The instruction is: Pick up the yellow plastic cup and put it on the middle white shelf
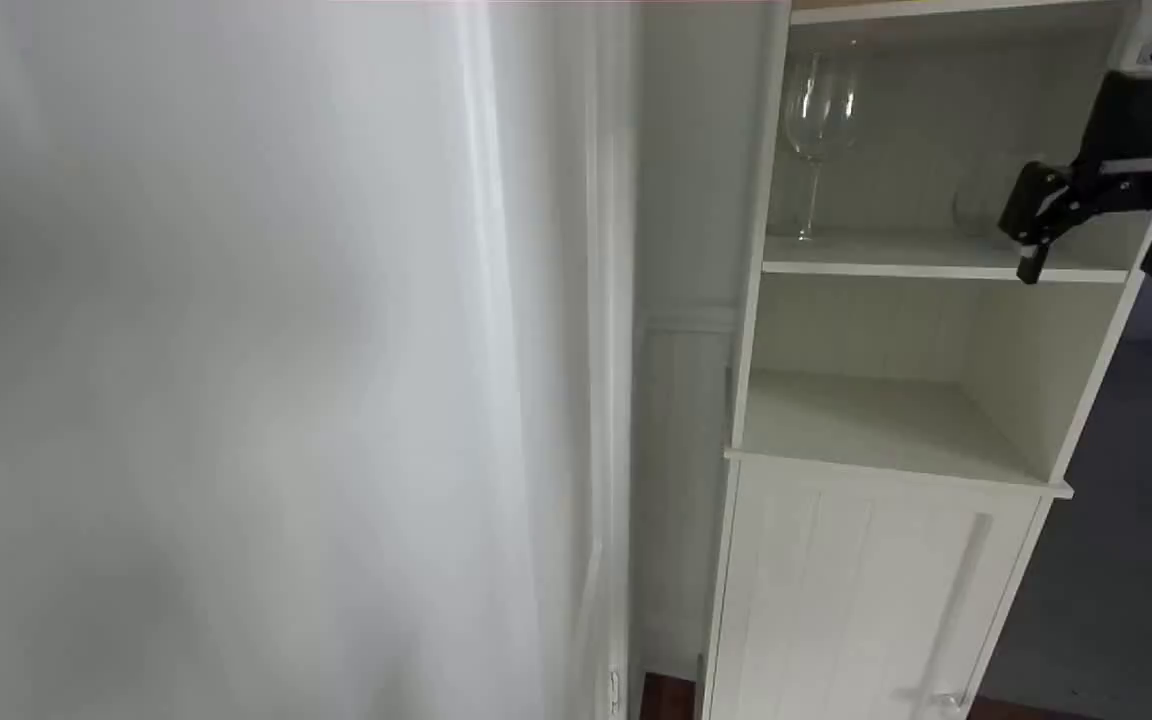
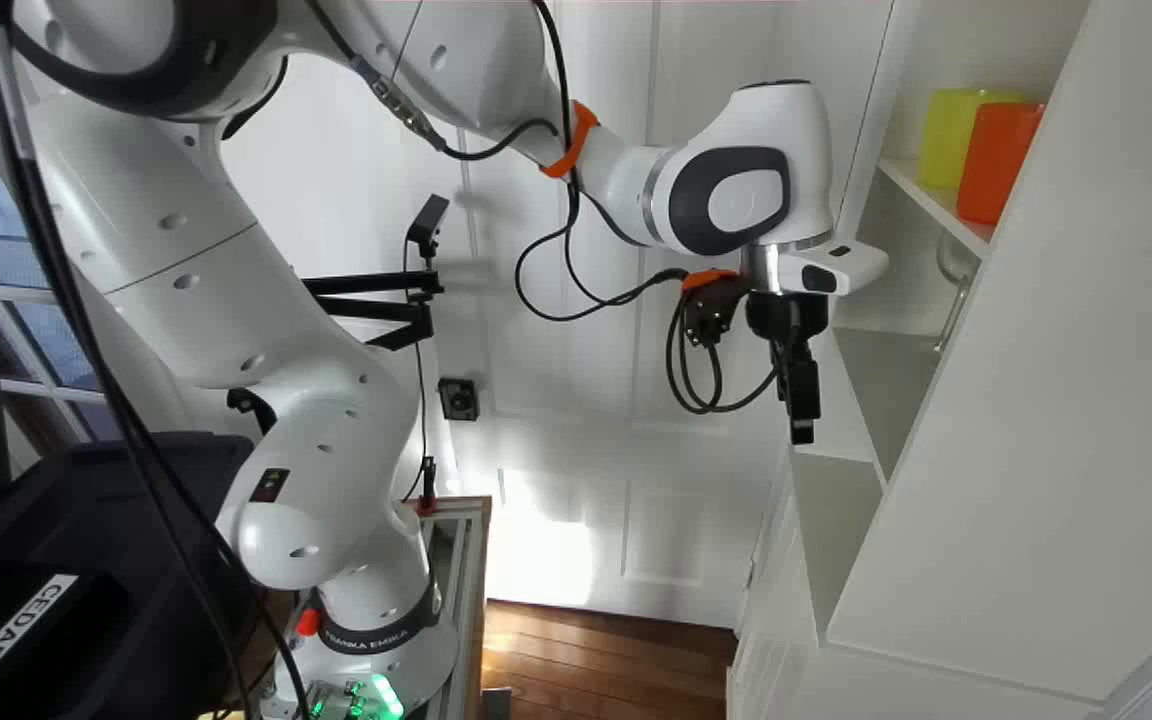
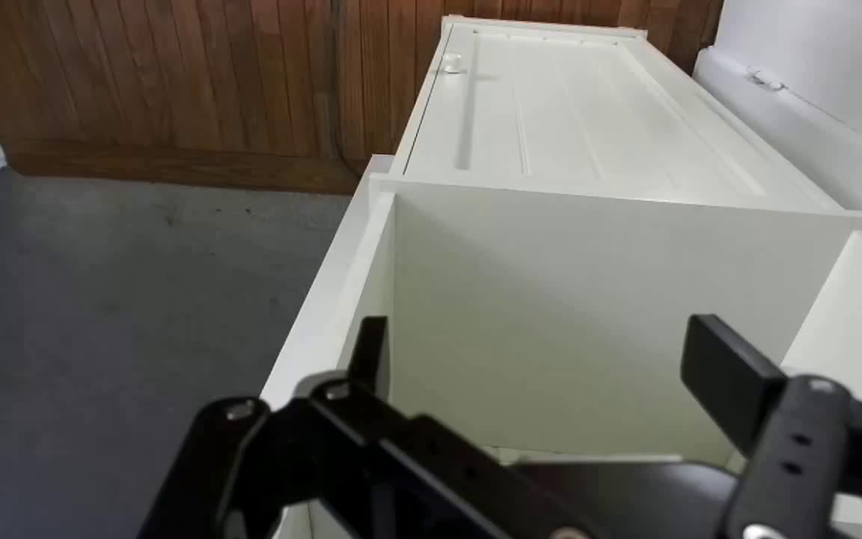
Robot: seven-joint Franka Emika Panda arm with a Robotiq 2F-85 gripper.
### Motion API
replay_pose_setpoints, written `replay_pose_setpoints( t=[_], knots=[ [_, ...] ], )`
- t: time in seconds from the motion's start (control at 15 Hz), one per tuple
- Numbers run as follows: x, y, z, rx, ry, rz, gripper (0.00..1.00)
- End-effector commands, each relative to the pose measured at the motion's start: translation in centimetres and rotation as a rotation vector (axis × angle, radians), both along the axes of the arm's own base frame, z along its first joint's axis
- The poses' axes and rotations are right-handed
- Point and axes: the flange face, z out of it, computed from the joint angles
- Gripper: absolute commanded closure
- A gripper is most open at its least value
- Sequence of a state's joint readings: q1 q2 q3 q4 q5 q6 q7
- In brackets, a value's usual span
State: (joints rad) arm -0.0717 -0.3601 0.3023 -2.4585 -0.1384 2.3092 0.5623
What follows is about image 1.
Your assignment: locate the white cabinet door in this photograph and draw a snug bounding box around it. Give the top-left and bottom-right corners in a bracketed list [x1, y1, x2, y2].
[704, 457, 1048, 720]

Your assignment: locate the white cabinet door handle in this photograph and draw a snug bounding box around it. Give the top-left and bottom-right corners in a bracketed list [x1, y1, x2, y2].
[892, 511, 997, 712]

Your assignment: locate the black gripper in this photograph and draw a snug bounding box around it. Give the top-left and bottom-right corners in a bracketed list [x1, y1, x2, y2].
[997, 65, 1152, 290]

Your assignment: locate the white sheer curtain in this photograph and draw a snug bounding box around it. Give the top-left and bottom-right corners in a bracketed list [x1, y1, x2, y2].
[0, 0, 636, 720]

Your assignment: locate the clear wine glass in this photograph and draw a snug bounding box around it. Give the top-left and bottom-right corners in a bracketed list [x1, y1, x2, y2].
[780, 47, 867, 249]

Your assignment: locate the white shelf cabinet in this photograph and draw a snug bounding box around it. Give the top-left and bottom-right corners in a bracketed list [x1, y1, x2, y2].
[695, 0, 1152, 720]

